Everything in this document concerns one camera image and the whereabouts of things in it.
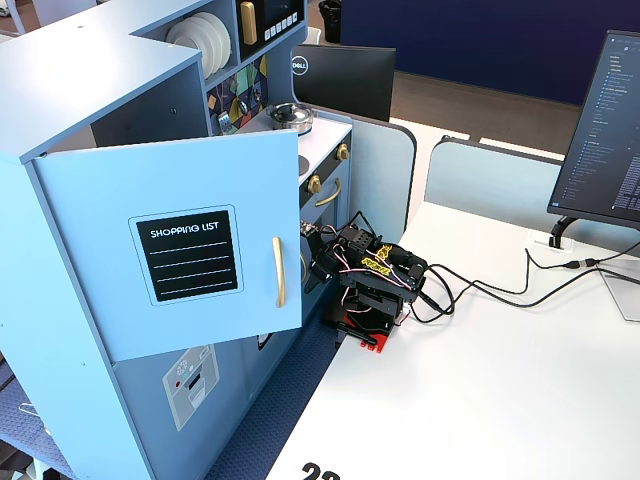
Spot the gold microwave handle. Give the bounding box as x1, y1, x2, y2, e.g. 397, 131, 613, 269
239, 1, 259, 46

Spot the curved gold cabinet door handle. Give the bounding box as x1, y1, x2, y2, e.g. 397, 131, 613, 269
271, 236, 288, 309

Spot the gray desk divider panel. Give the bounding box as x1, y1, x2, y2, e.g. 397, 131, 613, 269
319, 104, 419, 236
424, 135, 566, 219

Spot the monitor with lit screen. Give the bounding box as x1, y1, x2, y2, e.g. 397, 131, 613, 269
547, 29, 640, 226

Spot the blue shopping list cabinet door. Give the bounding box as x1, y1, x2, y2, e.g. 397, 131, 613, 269
32, 127, 304, 364

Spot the black Dell monitor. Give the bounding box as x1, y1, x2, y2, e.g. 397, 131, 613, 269
291, 43, 397, 124

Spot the black trash bin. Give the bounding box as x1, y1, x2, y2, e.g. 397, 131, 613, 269
318, 0, 344, 44

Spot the blue toy kitchen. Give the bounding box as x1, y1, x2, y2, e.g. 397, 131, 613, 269
0, 0, 354, 480

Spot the white desk cable grommet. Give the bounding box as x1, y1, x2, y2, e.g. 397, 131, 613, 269
530, 232, 574, 249

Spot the dark blue office partition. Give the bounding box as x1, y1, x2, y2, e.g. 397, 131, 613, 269
339, 0, 640, 105

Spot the silver steel pot with lid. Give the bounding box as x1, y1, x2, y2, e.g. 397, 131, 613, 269
265, 102, 315, 136

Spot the black toy microwave door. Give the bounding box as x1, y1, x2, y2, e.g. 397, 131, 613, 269
236, 0, 306, 64

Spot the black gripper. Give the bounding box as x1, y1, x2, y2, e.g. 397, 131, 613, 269
305, 239, 346, 295

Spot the gray flat stand plate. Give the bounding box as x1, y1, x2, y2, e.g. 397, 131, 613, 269
598, 268, 640, 322

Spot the red printed arm base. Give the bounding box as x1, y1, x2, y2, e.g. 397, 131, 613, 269
359, 332, 391, 354

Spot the blue freezer door with dispenser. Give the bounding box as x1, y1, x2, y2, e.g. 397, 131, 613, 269
112, 329, 274, 480

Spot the white toy plate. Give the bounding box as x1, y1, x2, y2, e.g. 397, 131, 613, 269
182, 14, 227, 71
197, 10, 232, 66
166, 19, 220, 76

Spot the gold oven handle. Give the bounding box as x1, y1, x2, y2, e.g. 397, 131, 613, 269
316, 178, 343, 207

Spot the black cable with connector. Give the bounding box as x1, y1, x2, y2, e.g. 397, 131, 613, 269
524, 248, 640, 271

